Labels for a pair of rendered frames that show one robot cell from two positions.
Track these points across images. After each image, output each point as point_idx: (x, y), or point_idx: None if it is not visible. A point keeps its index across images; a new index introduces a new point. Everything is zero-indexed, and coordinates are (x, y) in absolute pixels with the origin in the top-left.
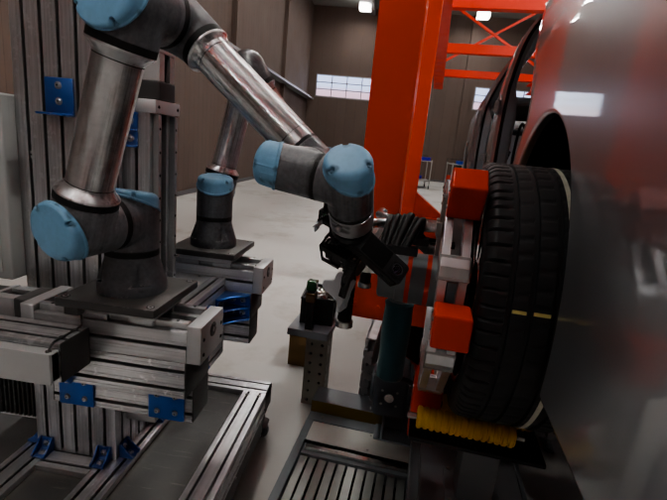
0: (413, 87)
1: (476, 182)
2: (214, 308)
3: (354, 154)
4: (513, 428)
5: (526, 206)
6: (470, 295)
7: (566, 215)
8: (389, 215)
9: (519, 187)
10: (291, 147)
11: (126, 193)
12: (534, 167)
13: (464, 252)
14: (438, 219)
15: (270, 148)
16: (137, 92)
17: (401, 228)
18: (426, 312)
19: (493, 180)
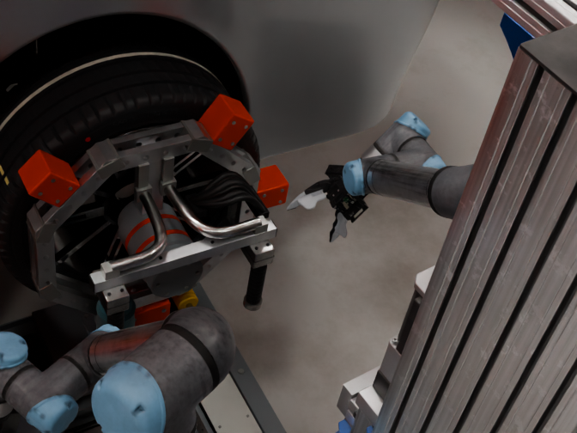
0: None
1: (238, 104)
2: (352, 387)
3: (416, 117)
4: None
5: (216, 88)
6: (111, 217)
7: (205, 70)
8: (246, 196)
9: (201, 84)
10: (432, 150)
11: None
12: (136, 68)
13: (242, 151)
14: (151, 186)
15: (442, 161)
16: None
17: (252, 189)
18: (81, 296)
19: (200, 98)
